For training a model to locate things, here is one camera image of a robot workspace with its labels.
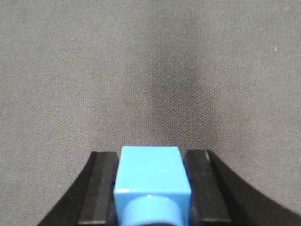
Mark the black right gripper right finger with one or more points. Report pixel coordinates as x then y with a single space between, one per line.
220 197

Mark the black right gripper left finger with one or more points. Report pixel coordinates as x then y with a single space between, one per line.
89 200

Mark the light blue block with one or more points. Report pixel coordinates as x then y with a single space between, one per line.
152 187

